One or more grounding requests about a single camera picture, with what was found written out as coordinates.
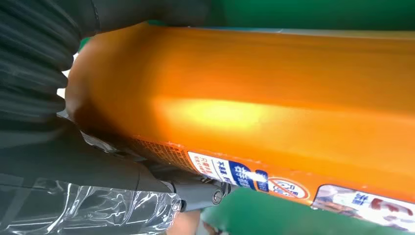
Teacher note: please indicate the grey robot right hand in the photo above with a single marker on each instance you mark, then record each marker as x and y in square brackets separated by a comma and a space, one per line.
[81, 194]

